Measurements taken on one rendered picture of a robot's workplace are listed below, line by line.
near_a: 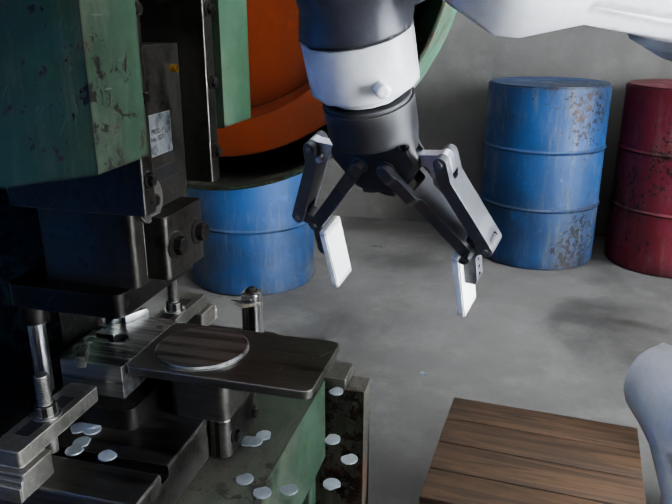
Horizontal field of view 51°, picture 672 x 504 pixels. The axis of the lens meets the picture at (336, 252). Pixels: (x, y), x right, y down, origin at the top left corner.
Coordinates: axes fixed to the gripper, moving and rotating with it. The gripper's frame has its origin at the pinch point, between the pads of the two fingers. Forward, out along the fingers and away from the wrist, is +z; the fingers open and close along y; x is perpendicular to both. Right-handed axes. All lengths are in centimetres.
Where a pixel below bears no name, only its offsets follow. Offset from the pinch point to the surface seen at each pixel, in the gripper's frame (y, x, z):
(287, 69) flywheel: -42, 43, 0
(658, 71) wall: -26, 325, 131
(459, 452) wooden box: -15, 35, 79
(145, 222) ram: -33.1, -0.7, -1.5
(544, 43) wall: -82, 315, 113
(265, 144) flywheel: -43, 35, 10
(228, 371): -24.5, -4.2, 17.5
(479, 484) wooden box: -7, 28, 76
